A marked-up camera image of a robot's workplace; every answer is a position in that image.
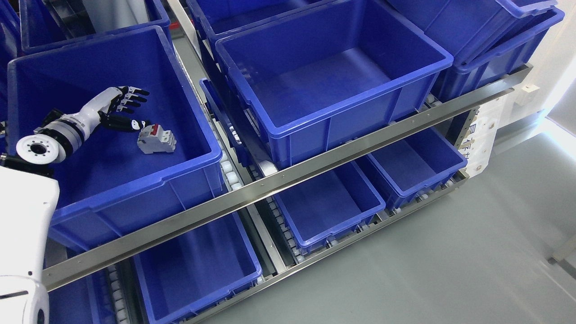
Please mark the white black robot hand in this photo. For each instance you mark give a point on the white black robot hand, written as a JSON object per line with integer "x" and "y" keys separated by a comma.
{"x": 109, "y": 109}

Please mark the grey circuit breaker red switches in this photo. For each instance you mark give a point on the grey circuit breaker red switches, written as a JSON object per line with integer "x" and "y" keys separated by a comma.
{"x": 154, "y": 139}

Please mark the steel roller shelf rack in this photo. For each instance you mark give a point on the steel roller shelf rack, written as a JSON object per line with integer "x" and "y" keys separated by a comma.
{"x": 273, "y": 182}

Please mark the large blue bin left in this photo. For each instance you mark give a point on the large blue bin left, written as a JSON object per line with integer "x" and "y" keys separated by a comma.
{"x": 109, "y": 187}

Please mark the large blue bin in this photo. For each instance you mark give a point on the large blue bin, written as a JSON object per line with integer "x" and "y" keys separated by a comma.
{"x": 109, "y": 187}
{"x": 317, "y": 79}

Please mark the blue bin top left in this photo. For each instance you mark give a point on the blue bin top left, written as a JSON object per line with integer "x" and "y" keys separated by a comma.
{"x": 52, "y": 24}

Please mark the blue bin top centre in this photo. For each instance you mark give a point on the blue bin top centre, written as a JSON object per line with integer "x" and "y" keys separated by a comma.
{"x": 216, "y": 19}

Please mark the blue bin lower left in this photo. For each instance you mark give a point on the blue bin lower left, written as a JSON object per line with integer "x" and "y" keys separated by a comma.
{"x": 187, "y": 275}

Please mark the large blue bin centre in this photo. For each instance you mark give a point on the large blue bin centre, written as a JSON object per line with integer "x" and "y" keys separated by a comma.
{"x": 317, "y": 79}

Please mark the blue bin lower middle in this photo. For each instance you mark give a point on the blue bin lower middle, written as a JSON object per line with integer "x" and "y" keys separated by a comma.
{"x": 329, "y": 206}

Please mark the blue bin lower right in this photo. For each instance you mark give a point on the blue bin lower right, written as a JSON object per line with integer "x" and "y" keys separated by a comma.
{"x": 411, "y": 167}

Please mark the blue bin top right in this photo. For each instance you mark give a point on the blue bin top right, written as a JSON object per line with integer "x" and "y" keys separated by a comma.
{"x": 487, "y": 38}

